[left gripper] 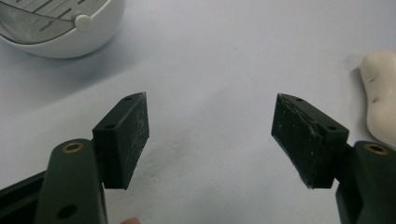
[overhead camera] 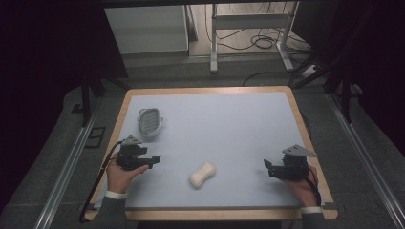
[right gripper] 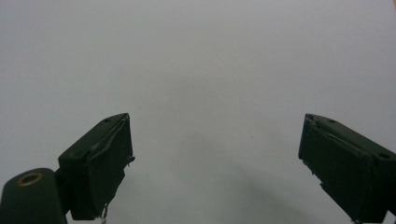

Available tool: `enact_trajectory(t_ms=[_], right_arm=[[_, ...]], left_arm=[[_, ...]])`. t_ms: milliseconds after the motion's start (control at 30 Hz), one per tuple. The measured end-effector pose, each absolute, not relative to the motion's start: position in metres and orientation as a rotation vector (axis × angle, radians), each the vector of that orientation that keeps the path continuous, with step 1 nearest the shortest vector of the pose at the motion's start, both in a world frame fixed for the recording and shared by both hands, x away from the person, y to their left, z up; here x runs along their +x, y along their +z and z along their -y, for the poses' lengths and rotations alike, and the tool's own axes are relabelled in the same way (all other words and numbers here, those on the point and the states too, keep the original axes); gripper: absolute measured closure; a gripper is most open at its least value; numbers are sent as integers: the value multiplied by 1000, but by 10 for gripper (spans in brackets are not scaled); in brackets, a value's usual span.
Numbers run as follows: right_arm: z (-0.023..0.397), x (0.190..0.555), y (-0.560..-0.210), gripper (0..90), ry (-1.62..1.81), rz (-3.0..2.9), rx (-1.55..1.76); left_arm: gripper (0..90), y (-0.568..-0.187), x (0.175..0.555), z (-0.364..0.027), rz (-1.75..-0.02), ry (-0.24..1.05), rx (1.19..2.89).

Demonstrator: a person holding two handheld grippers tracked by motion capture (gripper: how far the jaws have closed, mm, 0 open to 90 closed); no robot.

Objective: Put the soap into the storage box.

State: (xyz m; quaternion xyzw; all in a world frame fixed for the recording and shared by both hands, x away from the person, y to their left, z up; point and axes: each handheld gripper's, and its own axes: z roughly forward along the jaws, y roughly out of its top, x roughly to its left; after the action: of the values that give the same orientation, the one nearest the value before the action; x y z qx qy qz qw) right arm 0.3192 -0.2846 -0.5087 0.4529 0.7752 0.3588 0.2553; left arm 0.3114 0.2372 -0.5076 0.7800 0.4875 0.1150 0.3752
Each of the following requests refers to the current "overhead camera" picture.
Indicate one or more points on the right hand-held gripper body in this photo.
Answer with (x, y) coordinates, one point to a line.
(291, 165)

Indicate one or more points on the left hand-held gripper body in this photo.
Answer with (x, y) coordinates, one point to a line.
(128, 156)

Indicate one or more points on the white soap bar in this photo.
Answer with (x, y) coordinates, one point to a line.
(202, 178)

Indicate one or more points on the person's left hand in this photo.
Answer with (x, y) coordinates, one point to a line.
(120, 177)

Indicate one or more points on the person's right hand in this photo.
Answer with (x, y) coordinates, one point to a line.
(304, 191)

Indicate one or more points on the light blue table mat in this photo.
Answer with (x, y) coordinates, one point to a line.
(216, 143)

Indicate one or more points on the black stand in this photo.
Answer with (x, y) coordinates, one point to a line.
(337, 79)
(95, 89)

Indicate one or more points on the white power strip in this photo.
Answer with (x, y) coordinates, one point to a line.
(309, 70)

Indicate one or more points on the grey cabinet panel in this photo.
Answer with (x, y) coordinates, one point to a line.
(147, 28)

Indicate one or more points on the aluminium floor rail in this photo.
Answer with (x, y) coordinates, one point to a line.
(65, 173)
(366, 159)

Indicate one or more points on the white metal desk frame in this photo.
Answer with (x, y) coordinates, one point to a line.
(251, 31)

